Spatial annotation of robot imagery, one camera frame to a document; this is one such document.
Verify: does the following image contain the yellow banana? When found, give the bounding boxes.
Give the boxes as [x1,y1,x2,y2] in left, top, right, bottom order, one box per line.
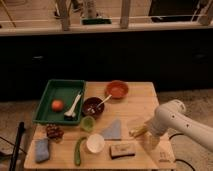
[129,126,147,137]

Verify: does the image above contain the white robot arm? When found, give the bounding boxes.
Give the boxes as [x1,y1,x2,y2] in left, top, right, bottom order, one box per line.
[146,99,213,152]

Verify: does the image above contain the red bowl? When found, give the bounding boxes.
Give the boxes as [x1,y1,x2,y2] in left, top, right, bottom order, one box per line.
[105,80,129,99]

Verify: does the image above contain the dark brown bowl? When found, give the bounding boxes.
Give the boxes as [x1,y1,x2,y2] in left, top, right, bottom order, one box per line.
[82,97,105,119]

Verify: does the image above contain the brown yellow sponge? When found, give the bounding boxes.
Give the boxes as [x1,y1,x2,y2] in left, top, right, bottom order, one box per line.
[109,143,135,159]

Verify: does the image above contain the blue triangular cloth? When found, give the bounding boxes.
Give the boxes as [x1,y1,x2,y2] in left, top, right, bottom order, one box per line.
[101,119,121,140]

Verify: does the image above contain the white cup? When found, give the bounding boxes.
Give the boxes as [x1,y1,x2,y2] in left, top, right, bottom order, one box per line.
[86,134,105,154]

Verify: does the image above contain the white spoon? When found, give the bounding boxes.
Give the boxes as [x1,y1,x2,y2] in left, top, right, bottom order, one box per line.
[96,94,112,108]

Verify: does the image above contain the small green cup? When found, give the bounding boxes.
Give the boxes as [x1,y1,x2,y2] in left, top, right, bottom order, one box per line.
[80,116,95,132]

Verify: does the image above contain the green cucumber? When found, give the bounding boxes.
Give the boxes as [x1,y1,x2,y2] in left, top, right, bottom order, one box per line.
[74,137,87,166]

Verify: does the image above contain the white dish brush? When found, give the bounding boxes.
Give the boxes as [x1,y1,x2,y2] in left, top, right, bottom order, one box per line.
[64,94,81,119]

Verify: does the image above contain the green plastic tray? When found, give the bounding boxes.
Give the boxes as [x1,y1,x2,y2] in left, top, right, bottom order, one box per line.
[33,79,85,126]

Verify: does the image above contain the brown grape bunch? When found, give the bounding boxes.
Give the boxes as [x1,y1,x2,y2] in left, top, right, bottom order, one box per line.
[46,124,64,139]

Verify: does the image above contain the red tomato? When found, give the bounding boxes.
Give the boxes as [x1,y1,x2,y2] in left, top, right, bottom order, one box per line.
[51,100,64,112]

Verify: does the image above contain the black pole left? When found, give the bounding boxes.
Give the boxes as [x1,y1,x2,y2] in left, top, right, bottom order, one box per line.
[9,122,25,171]

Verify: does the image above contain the green box on shelf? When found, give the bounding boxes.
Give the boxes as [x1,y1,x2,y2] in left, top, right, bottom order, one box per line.
[81,18,111,25]

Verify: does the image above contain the black cable on floor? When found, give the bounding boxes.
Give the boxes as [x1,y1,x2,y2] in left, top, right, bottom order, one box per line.
[168,132,197,171]

